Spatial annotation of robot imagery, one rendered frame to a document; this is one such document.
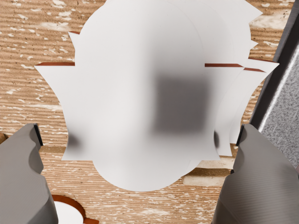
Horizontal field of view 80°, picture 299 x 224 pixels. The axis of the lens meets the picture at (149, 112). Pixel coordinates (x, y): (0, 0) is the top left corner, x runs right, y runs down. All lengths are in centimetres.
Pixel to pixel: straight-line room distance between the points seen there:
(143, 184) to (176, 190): 12
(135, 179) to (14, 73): 16
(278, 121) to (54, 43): 27
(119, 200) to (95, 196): 4
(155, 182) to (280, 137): 19
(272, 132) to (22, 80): 30
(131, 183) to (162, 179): 3
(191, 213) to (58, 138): 23
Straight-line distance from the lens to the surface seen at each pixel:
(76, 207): 31
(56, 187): 30
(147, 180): 16
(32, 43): 20
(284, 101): 27
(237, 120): 17
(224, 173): 24
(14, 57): 22
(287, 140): 31
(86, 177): 27
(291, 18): 24
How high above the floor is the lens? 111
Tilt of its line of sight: 62 degrees down
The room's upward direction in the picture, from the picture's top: 179 degrees clockwise
